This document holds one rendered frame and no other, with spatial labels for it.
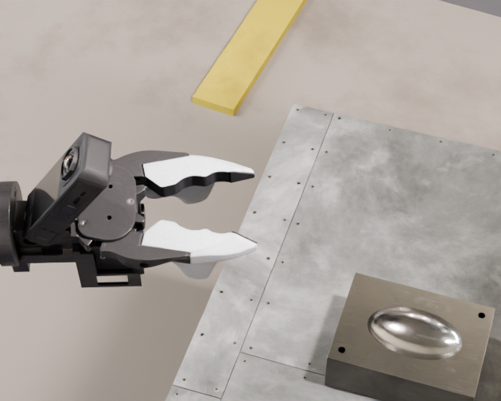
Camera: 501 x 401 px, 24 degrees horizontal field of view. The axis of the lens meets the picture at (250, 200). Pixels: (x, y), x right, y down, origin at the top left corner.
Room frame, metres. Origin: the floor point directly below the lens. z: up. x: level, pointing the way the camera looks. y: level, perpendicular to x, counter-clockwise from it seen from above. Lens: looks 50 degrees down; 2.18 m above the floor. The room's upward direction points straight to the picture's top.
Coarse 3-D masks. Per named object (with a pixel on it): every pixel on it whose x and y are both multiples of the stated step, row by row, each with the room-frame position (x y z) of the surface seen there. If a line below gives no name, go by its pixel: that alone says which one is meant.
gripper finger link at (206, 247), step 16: (160, 224) 0.59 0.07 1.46; (176, 224) 0.59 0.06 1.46; (144, 240) 0.58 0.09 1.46; (160, 240) 0.58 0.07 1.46; (176, 240) 0.58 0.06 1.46; (192, 240) 0.58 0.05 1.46; (208, 240) 0.58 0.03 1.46; (224, 240) 0.58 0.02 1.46; (240, 240) 0.58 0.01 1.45; (192, 256) 0.57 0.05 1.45; (208, 256) 0.57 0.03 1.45; (224, 256) 0.57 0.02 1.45; (192, 272) 0.58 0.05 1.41; (208, 272) 0.58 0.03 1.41
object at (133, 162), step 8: (136, 152) 0.66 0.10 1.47; (144, 152) 0.66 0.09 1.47; (152, 152) 0.66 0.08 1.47; (160, 152) 0.66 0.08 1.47; (168, 152) 0.66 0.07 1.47; (176, 152) 0.66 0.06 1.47; (112, 160) 0.66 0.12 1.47; (120, 160) 0.66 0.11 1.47; (128, 160) 0.66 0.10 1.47; (136, 160) 0.66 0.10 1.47; (144, 160) 0.66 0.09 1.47; (152, 160) 0.66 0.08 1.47; (160, 160) 0.66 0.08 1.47; (128, 168) 0.65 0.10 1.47; (136, 168) 0.65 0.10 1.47; (136, 176) 0.64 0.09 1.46; (144, 176) 0.64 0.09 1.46; (136, 184) 0.64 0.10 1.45; (144, 184) 0.64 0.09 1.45
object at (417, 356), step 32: (352, 288) 0.96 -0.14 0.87; (384, 288) 0.96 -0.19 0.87; (416, 288) 0.96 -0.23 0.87; (352, 320) 0.90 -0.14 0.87; (384, 320) 0.91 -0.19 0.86; (416, 320) 0.91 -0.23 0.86; (448, 320) 0.90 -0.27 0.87; (480, 320) 0.90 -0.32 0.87; (352, 352) 0.85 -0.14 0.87; (384, 352) 0.85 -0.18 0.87; (416, 352) 0.87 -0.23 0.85; (448, 352) 0.86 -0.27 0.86; (480, 352) 0.85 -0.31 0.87; (352, 384) 0.83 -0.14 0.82; (384, 384) 0.82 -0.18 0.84; (416, 384) 0.81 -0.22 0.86; (448, 384) 0.80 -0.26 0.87
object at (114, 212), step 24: (120, 168) 0.64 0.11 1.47; (0, 192) 0.62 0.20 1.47; (120, 192) 0.62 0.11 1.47; (144, 192) 0.63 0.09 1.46; (0, 216) 0.59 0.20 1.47; (24, 216) 0.61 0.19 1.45; (96, 216) 0.60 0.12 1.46; (120, 216) 0.60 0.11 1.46; (144, 216) 0.63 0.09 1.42; (0, 240) 0.58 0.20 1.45; (24, 240) 0.60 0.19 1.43; (72, 240) 0.58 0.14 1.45; (96, 240) 0.58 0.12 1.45; (0, 264) 0.58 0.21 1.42; (24, 264) 0.60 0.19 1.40; (96, 264) 0.59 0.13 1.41; (120, 264) 0.59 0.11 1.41
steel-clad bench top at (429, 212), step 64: (320, 128) 1.34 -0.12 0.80; (384, 128) 1.34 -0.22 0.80; (256, 192) 1.20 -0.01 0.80; (320, 192) 1.20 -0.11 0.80; (384, 192) 1.20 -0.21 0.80; (448, 192) 1.20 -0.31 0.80; (256, 256) 1.07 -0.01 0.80; (320, 256) 1.07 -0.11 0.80; (384, 256) 1.07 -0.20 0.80; (448, 256) 1.07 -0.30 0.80; (256, 320) 0.95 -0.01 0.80; (320, 320) 0.95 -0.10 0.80; (192, 384) 0.84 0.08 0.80; (256, 384) 0.84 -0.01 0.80; (320, 384) 0.84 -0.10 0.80
